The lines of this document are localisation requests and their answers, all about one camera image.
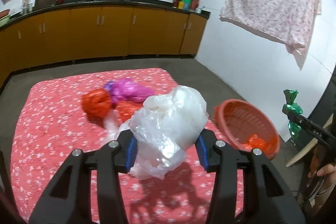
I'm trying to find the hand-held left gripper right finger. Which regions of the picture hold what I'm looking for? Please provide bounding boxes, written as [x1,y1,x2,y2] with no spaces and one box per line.
[195,130,306,224]

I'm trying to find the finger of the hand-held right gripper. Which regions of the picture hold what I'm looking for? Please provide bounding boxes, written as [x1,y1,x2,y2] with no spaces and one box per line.
[287,111,310,131]

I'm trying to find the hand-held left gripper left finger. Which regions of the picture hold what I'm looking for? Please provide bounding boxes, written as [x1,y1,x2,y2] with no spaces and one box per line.
[28,130,138,224]

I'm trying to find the green foil bag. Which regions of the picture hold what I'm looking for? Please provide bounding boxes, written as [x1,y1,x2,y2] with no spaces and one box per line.
[282,89,304,138]

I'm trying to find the clear white plastic bag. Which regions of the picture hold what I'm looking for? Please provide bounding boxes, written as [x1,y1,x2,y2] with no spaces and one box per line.
[114,85,210,180]

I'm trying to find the orange plastic bag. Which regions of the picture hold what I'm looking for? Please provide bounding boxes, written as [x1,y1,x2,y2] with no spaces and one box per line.
[81,88,112,119]
[242,134,273,157]

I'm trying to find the red plastic basket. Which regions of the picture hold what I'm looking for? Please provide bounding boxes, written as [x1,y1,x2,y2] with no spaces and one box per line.
[213,99,281,161]

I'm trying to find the person's right forearm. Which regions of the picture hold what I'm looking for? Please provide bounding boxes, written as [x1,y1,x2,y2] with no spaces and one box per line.
[314,176,336,216]

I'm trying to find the person's right hand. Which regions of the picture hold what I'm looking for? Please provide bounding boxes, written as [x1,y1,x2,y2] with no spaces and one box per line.
[309,147,336,178]

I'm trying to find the wooden board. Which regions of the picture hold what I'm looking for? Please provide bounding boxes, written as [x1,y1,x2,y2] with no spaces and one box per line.
[286,114,335,167]

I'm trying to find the clear plastic sheet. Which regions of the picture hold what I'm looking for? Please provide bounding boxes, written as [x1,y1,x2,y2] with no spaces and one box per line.
[104,111,118,140]

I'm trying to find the crumpled orange plastic bag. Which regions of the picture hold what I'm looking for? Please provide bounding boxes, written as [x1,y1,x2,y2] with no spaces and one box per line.
[81,88,112,119]

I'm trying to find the purple plastic bag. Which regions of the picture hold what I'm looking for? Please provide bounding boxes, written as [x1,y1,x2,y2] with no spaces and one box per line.
[103,78,155,105]

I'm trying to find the red floral tablecloth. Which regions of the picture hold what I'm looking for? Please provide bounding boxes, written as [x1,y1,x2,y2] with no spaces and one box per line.
[10,68,246,224]

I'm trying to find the wooden lower kitchen cabinets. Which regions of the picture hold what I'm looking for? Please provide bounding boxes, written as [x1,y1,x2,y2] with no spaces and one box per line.
[0,2,210,88]

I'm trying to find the black kitchen countertop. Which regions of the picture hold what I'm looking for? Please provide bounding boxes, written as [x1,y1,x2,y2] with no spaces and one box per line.
[0,0,211,30]

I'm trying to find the clear jar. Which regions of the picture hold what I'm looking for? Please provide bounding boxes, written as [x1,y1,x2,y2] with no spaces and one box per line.
[21,0,33,14]

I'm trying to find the black cable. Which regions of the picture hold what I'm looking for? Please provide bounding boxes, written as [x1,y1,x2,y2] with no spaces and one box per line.
[291,187,315,203]

